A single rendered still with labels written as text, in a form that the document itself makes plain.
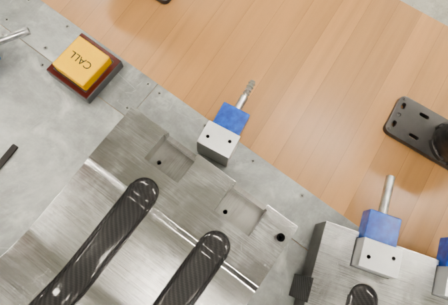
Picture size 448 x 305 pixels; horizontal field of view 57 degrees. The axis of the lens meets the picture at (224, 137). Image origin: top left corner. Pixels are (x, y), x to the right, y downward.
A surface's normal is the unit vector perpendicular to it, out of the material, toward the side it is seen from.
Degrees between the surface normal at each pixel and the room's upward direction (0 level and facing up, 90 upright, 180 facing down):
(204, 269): 8
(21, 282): 26
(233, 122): 0
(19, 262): 22
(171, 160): 0
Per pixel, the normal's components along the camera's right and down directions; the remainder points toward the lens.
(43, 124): 0.05, -0.28
